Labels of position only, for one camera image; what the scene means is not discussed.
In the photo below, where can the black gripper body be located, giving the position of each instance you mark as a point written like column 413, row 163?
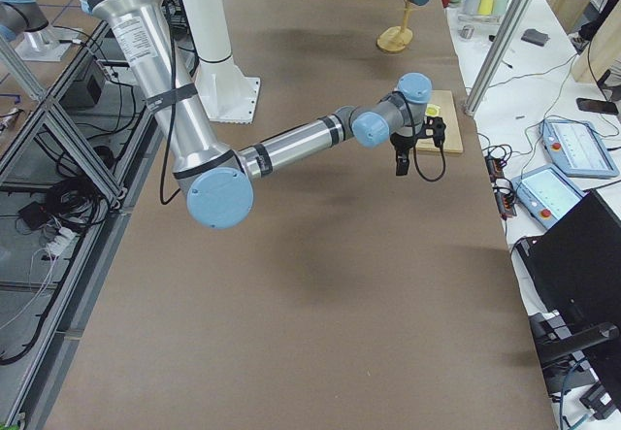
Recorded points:
column 402, row 144

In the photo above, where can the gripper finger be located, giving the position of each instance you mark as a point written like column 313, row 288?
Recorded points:
column 400, row 165
column 405, row 165

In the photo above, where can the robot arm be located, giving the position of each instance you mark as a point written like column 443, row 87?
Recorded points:
column 215, row 179

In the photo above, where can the steel cup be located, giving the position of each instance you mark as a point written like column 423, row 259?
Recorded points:
column 466, row 32

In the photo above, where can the yellow cup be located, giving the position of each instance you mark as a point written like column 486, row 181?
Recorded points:
column 485, row 7

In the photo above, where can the grey cup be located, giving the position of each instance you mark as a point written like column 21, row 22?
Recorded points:
column 470, row 7

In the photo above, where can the lemon slice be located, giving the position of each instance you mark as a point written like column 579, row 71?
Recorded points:
column 433, row 110

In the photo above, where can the bamboo cutting board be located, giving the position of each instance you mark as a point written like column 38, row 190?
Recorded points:
column 443, row 99

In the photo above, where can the teach pendant tablet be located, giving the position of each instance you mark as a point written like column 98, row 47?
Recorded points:
column 576, row 150
column 547, row 194

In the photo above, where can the black smartphone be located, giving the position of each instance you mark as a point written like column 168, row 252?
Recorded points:
column 597, row 106

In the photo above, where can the white pedestal column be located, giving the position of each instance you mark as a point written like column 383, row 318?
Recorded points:
column 226, row 93

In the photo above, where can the aluminium frame post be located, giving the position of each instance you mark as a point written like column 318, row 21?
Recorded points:
column 515, row 13

